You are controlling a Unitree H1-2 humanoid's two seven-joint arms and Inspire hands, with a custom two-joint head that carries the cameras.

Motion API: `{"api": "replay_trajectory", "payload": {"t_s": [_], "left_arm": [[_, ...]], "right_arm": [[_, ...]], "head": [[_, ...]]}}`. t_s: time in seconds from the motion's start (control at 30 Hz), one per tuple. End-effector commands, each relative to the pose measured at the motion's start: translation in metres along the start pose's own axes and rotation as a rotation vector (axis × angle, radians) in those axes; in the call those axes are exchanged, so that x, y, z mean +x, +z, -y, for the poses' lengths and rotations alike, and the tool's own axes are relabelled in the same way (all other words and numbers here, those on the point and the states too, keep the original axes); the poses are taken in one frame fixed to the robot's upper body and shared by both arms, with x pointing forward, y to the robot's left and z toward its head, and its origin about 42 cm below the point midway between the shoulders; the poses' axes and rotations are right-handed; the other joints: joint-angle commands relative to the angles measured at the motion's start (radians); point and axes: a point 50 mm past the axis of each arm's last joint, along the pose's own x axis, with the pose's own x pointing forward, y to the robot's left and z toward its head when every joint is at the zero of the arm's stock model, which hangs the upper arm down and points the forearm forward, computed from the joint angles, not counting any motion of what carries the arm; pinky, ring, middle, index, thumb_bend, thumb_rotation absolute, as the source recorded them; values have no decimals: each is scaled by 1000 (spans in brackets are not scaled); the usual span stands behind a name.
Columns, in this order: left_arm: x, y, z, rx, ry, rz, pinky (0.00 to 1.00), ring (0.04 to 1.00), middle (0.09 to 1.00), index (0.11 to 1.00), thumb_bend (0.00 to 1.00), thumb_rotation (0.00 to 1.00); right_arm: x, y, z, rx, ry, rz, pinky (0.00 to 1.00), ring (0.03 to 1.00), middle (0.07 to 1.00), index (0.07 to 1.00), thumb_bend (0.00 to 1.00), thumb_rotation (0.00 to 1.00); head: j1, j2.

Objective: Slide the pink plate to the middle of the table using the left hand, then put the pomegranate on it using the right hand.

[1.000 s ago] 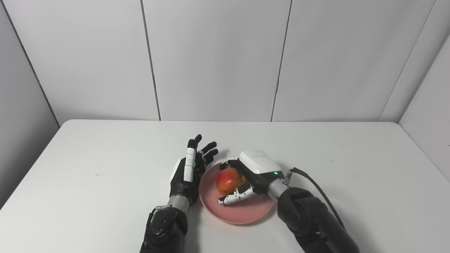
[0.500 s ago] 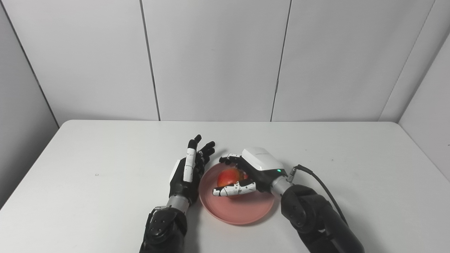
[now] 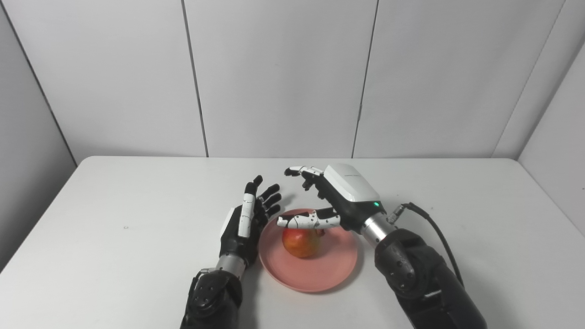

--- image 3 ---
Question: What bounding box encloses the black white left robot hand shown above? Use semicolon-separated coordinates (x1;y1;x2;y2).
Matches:
219;175;282;269

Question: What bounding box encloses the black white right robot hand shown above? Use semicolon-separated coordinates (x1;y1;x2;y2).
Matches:
277;164;388;232

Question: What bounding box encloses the red yellow pomegranate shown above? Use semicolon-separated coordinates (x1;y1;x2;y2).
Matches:
282;228;326;259

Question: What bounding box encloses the pink round plate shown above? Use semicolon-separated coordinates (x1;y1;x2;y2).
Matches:
258;209;359;293

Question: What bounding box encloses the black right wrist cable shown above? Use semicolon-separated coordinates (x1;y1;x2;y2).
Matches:
388;202;465;288

